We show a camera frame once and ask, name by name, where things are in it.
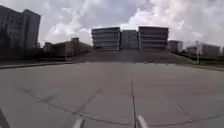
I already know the large stepped grey building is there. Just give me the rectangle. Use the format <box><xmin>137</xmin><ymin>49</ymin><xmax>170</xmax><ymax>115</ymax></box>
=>
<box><xmin>91</xmin><ymin>25</ymin><xmax>170</xmax><ymax>52</ymax></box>

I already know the low grey building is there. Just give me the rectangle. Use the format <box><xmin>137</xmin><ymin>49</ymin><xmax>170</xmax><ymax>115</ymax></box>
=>
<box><xmin>43</xmin><ymin>37</ymin><xmax>94</xmax><ymax>58</ymax></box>

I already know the grey concrete slab plaza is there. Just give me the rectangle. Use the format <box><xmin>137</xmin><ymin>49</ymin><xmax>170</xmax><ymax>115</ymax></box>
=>
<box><xmin>0</xmin><ymin>61</ymin><xmax>224</xmax><ymax>128</ymax></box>

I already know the wide grey stairway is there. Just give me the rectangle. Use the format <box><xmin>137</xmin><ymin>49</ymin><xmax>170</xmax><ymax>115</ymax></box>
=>
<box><xmin>68</xmin><ymin>49</ymin><xmax>195</xmax><ymax>66</ymax></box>

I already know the low pale building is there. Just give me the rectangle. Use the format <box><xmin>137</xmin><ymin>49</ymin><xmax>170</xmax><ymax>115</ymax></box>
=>
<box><xmin>185</xmin><ymin>43</ymin><xmax>222</xmax><ymax>58</ymax></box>

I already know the small grey building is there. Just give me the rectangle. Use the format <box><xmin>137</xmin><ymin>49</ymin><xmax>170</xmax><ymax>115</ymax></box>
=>
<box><xmin>167</xmin><ymin>39</ymin><xmax>184</xmax><ymax>54</ymax></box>

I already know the pole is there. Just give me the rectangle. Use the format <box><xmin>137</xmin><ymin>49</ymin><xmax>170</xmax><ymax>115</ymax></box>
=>
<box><xmin>195</xmin><ymin>40</ymin><xmax>201</xmax><ymax>66</ymax></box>

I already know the tall grey office building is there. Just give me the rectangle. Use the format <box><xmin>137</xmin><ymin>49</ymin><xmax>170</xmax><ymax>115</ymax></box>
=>
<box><xmin>0</xmin><ymin>4</ymin><xmax>42</xmax><ymax>54</ymax></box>

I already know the robot's own part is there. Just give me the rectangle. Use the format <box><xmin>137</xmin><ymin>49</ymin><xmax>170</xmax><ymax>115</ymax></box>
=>
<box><xmin>72</xmin><ymin>117</ymin><xmax>85</xmax><ymax>128</ymax></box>
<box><xmin>136</xmin><ymin>115</ymin><xmax>149</xmax><ymax>128</ymax></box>

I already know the row of dark bushes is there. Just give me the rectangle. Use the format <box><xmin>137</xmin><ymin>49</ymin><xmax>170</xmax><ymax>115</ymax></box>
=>
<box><xmin>0</xmin><ymin>44</ymin><xmax>46</xmax><ymax>62</ymax></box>

